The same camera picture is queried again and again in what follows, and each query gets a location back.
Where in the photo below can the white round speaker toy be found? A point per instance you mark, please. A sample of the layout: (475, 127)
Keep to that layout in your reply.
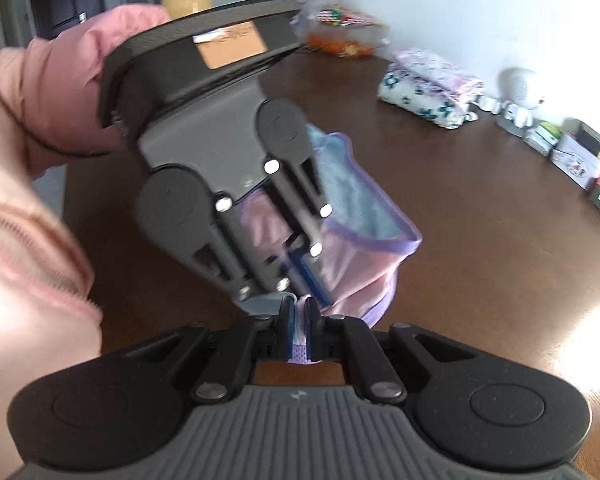
(523, 93)

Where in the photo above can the stack of folded floral clothes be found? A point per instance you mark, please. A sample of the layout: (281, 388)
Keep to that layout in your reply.
(430, 87)

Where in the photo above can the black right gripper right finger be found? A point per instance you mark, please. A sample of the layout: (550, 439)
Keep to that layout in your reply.
(351, 343)

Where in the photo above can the pink purple-trimmed mesh garment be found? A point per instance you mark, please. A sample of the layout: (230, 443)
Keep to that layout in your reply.
(365, 238)

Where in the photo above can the white floral tin box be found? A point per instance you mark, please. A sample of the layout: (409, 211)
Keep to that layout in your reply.
(577, 154)

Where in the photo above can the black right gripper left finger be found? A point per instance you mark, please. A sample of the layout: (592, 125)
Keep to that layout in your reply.
(264, 335)

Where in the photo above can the plastic bag of oranges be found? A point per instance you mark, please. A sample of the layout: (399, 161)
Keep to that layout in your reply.
(342, 32)

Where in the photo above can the pink sleeved left forearm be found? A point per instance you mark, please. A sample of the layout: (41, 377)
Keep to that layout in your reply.
(49, 95)

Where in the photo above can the green white small box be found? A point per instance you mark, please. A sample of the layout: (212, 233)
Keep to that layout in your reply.
(543, 137)

